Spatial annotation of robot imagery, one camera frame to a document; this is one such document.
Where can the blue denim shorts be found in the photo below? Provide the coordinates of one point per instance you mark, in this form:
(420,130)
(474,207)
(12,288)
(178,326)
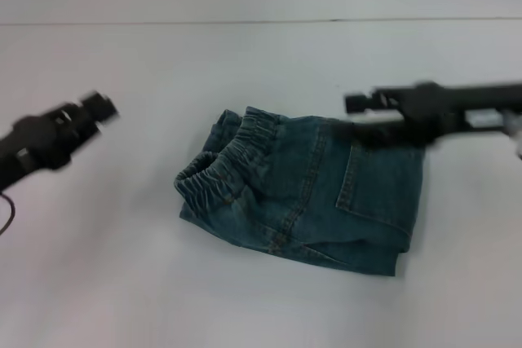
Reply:
(293,201)

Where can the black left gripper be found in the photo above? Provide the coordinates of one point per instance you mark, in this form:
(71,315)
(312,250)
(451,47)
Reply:
(36,144)

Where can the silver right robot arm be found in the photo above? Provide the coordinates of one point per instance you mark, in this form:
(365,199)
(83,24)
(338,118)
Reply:
(514,132)

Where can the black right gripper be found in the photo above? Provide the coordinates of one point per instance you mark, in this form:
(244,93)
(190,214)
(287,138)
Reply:
(448,107)

